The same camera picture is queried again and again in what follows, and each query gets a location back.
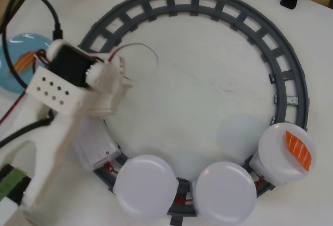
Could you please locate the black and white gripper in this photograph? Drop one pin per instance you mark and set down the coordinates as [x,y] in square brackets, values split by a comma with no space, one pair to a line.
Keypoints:
[117,73]

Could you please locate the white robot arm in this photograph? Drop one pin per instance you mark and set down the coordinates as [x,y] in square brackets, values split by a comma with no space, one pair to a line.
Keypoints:
[52,143]

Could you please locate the white Shinkansen head car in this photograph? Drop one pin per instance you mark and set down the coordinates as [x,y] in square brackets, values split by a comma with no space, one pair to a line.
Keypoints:
[93,145]

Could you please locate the blue dish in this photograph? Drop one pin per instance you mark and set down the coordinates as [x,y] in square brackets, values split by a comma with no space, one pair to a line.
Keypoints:
[39,41]

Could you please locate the salmon nigiri sushi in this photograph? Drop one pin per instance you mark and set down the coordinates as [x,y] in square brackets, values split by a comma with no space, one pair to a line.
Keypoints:
[22,61]
[299,150]

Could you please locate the round white dish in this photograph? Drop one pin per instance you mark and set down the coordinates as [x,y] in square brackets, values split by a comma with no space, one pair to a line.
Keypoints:
[145,184]
[226,192]
[275,153]

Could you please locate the grey circular toy track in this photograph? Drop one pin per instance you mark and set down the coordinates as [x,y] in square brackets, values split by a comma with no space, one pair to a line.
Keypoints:
[161,1]

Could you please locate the green black circuit board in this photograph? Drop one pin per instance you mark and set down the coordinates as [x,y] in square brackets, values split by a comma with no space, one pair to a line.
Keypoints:
[13,181]

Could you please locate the small metal track contact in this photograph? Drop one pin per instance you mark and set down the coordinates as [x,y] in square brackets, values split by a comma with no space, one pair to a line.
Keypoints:
[292,100]

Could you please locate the white perforated camera housing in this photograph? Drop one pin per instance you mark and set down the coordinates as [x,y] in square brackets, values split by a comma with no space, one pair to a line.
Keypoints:
[52,91]

